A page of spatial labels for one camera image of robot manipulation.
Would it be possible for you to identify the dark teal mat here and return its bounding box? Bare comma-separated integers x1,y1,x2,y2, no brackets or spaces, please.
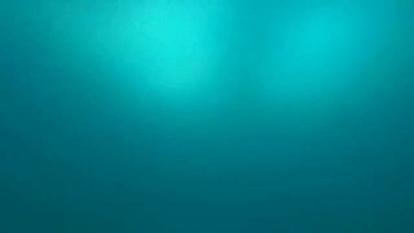
0,0,414,233

